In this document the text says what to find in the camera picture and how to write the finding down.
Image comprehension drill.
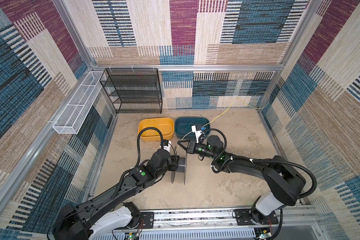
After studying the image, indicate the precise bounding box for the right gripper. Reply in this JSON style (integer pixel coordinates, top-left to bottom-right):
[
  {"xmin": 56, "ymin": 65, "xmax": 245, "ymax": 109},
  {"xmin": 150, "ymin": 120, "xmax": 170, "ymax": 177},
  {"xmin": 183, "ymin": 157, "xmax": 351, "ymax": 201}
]
[{"xmin": 176, "ymin": 139, "xmax": 216, "ymax": 160}]

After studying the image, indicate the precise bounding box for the dark grey perforated spool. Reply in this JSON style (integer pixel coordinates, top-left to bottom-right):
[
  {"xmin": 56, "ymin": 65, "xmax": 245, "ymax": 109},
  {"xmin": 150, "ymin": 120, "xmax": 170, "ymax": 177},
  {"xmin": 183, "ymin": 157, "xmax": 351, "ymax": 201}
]
[{"xmin": 171, "ymin": 153, "xmax": 188, "ymax": 185}]

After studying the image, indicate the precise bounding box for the yellow cable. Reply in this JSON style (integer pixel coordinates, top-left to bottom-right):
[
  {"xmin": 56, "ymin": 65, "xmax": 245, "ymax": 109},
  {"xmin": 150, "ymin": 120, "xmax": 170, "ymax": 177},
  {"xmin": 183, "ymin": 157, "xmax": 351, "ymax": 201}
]
[{"xmin": 174, "ymin": 91, "xmax": 271, "ymax": 157}]

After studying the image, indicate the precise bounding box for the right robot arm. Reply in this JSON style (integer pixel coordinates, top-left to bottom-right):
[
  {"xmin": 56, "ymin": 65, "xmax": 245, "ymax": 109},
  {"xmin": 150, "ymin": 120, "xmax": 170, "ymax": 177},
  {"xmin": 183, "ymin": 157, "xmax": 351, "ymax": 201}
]
[{"xmin": 178, "ymin": 130, "xmax": 317, "ymax": 225}]

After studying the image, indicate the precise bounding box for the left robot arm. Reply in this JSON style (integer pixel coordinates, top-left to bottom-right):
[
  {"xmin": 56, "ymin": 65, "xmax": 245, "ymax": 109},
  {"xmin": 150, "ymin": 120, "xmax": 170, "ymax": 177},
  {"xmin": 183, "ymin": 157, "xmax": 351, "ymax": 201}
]
[{"xmin": 47, "ymin": 128, "xmax": 179, "ymax": 240}]

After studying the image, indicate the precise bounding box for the teal plastic bin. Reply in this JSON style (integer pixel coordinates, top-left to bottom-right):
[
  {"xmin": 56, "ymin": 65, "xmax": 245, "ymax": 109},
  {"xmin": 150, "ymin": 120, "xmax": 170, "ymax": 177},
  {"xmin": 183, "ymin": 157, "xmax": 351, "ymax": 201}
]
[{"xmin": 174, "ymin": 116, "xmax": 211, "ymax": 140}]

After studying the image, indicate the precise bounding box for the yellow plastic bin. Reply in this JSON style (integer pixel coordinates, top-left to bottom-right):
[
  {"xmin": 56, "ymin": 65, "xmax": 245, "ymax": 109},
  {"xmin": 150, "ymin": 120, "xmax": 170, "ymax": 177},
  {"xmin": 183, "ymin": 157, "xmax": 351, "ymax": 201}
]
[{"xmin": 137, "ymin": 117, "xmax": 175, "ymax": 142}]

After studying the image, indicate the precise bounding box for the black wire mesh shelf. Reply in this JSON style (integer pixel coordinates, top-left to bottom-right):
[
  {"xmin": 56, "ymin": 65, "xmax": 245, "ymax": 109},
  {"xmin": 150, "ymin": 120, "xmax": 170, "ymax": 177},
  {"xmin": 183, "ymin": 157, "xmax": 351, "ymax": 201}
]
[{"xmin": 100, "ymin": 68, "xmax": 163, "ymax": 114}]

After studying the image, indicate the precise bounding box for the white wire mesh basket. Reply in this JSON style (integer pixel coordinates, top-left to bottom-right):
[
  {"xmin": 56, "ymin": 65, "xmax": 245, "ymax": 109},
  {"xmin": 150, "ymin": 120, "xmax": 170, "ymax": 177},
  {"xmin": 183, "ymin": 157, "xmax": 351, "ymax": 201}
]
[{"xmin": 53, "ymin": 71, "xmax": 103, "ymax": 135}]

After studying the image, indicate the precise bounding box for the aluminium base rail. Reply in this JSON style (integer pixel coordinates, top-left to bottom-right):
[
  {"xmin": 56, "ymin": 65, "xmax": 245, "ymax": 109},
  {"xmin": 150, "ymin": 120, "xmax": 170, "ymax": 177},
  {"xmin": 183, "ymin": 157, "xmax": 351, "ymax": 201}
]
[{"xmin": 62, "ymin": 206, "xmax": 322, "ymax": 240}]

